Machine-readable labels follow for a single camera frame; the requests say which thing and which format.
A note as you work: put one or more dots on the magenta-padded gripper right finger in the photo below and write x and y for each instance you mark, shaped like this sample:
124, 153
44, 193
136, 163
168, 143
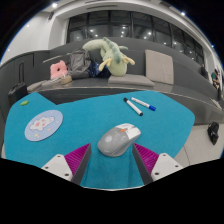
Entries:
163, 165

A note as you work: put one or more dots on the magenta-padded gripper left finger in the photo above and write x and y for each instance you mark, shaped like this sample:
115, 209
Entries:
58, 165

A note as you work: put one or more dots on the grey computer mouse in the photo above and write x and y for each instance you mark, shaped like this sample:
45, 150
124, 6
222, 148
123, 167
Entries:
116, 141

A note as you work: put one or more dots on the black bag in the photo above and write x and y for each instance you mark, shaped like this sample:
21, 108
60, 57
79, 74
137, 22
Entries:
213, 132

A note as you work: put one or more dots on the white marker with blue cap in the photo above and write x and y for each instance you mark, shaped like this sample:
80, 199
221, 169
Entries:
143, 103

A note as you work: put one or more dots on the white marker with black cap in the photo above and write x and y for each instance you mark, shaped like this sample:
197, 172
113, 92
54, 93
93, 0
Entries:
133, 106

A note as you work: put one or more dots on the flat grey seat cushion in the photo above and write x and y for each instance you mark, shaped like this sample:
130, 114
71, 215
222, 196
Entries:
130, 80
37, 86
51, 82

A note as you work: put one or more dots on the black suitcase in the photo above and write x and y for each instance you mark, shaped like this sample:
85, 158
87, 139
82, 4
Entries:
17, 93

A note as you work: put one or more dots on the small brown pouch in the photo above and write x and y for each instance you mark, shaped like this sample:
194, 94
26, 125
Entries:
66, 79

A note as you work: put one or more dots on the pink plush cushion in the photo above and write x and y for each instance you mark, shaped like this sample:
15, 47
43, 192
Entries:
56, 74

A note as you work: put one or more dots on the upright beige cushion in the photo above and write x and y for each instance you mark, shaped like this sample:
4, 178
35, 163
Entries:
159, 67

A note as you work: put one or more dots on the person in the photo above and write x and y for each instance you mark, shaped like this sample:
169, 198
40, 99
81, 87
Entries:
203, 71
216, 80

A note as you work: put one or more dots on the dark blue patterned bag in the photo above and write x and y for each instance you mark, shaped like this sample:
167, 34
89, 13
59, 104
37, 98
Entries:
95, 70

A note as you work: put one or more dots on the grey backpack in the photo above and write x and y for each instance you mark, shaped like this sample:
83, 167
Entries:
80, 63

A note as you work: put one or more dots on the green dragon plush toy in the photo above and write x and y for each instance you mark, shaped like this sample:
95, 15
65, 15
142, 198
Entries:
116, 65

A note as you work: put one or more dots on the ceiling lights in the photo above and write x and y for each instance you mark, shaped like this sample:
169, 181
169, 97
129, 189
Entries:
54, 5

